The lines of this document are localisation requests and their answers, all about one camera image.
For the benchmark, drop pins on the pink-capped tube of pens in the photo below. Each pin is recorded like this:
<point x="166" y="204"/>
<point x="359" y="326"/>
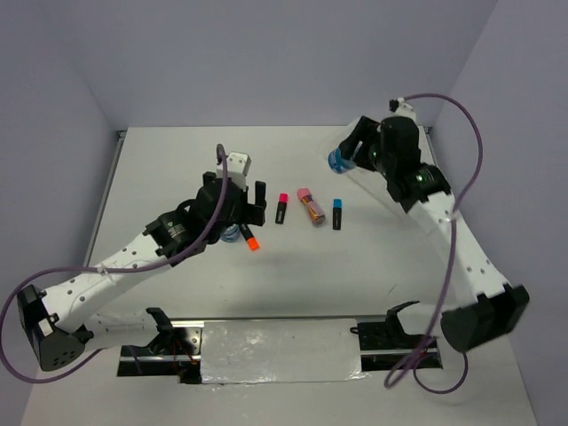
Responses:
<point x="313" y="209"/>

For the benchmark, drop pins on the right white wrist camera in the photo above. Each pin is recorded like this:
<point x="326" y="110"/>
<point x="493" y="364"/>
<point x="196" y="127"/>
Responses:
<point x="400" y="107"/>

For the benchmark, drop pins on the pink highlighter marker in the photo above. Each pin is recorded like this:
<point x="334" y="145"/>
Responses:
<point x="281" y="208"/>

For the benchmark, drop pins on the blue slime jar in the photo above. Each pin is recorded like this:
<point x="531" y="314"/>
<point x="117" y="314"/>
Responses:
<point x="338" y="164"/>
<point x="231" y="234"/>

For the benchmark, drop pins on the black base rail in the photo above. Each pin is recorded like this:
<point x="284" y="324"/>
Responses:
<point x="382" y="343"/>

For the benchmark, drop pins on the silver foil sheet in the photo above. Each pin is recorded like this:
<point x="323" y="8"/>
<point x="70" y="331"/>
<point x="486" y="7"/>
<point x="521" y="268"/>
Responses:
<point x="280" y="351"/>

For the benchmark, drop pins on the orange highlighter marker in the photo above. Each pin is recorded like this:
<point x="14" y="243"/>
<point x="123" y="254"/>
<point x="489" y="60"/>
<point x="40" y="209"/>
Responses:
<point x="249" y="237"/>

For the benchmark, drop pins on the blue highlighter marker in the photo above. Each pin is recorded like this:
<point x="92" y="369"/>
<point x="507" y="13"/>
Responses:
<point x="337" y="213"/>

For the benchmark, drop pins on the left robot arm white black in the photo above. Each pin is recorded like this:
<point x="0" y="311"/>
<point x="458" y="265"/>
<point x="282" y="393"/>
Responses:
<point x="65" y="320"/>

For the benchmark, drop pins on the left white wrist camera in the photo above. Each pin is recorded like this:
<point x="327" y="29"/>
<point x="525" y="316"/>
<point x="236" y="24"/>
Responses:
<point x="238" y="165"/>

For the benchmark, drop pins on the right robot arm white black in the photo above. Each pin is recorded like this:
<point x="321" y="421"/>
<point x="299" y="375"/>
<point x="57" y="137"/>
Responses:
<point x="489" y="306"/>

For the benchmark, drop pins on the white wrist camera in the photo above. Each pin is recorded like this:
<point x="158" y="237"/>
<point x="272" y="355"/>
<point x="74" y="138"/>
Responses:
<point x="400" y="107"/>
<point x="238" y="165"/>

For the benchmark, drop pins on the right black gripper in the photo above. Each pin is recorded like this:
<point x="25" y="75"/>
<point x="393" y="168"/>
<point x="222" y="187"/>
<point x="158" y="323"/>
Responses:
<point x="366" y="130"/>

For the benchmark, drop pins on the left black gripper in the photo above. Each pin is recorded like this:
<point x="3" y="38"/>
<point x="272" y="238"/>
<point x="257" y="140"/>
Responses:
<point x="253" y="214"/>

